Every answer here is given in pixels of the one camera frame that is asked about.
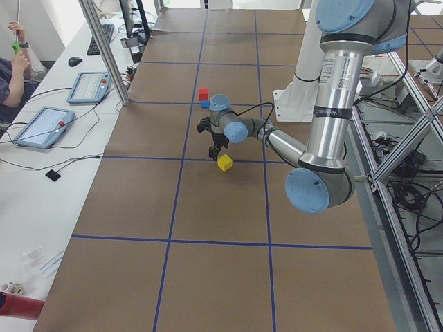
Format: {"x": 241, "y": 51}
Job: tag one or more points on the red fire extinguisher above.
{"x": 19, "y": 306}

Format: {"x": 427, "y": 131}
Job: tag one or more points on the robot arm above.
{"x": 350, "y": 30}

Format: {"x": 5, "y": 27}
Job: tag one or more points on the near teach pendant tablet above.
{"x": 45, "y": 128}

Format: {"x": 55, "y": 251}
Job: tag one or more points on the person in dark shirt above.
{"x": 13, "y": 75}

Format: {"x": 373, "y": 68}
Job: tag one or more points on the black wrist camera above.
{"x": 204, "y": 125}

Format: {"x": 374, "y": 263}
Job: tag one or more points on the black computer mouse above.
{"x": 74, "y": 61}

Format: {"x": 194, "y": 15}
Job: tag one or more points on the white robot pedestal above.
{"x": 296, "y": 102}

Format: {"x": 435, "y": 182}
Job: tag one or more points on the black computer monitor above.
{"x": 129, "y": 11}

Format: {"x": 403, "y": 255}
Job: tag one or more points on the aluminium frame post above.
{"x": 104, "y": 48}

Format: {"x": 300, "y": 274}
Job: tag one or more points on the small black square pad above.
{"x": 53, "y": 175}

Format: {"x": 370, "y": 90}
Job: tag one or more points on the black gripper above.
{"x": 219, "y": 140}

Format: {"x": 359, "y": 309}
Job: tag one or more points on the far teach pendant tablet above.
{"x": 89, "y": 88}

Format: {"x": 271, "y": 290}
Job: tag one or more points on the yellow foam cube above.
{"x": 225, "y": 162}

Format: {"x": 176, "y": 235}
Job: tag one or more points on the teach pendant tablet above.
{"x": 45, "y": 128}
{"x": 89, "y": 88}

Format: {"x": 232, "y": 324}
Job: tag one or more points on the red foam cube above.
{"x": 203, "y": 94}

